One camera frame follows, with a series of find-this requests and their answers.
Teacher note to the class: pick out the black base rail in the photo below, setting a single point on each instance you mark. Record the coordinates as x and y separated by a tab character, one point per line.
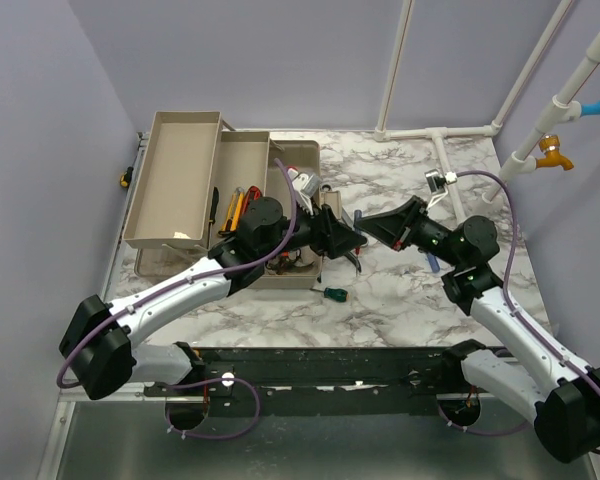
350	381

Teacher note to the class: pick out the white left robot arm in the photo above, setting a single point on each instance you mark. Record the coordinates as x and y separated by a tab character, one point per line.
104	343

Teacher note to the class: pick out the yellow utility knife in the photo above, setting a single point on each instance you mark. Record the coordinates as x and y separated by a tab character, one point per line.
233	212

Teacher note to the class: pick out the orange brass tap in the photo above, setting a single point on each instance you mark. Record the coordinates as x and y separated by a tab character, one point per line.
549	146

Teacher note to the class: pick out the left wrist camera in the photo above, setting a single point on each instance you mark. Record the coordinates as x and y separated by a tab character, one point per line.
305	186

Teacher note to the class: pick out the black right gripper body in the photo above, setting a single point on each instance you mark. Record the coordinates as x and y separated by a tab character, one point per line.
433	238

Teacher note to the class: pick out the beige plastic tool box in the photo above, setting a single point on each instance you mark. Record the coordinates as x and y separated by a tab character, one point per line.
187	155

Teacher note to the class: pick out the aluminium frame rail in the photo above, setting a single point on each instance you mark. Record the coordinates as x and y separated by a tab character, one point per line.
116	256

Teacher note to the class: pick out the orange black pliers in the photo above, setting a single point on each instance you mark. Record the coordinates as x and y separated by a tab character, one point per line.
284	262

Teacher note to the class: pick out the yellow black knob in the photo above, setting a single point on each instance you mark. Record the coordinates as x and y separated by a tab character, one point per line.
126	178

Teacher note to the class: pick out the yellow black screwdriver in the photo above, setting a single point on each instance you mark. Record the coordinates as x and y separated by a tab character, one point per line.
213	211

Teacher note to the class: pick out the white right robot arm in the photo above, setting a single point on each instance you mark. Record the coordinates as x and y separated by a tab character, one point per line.
554	390

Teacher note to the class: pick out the white pvc pipe frame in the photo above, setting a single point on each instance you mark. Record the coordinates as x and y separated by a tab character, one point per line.
562	108

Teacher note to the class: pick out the red black utility tool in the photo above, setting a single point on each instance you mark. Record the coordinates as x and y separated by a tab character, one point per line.
253	193

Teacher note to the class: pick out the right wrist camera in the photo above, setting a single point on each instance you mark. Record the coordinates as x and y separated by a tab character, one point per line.
438	184

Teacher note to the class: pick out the green stubby screwdriver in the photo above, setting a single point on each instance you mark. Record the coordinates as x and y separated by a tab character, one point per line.
335	294

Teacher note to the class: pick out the black pruning shears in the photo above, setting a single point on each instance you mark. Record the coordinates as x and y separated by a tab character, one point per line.
354	260

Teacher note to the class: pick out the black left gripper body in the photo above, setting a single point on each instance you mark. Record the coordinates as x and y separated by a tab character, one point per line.
307	231

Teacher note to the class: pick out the blue handled screwdriver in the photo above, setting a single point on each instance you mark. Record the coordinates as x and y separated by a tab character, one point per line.
433	263

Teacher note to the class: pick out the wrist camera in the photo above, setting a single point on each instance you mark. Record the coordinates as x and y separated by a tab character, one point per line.
438	184
305	186

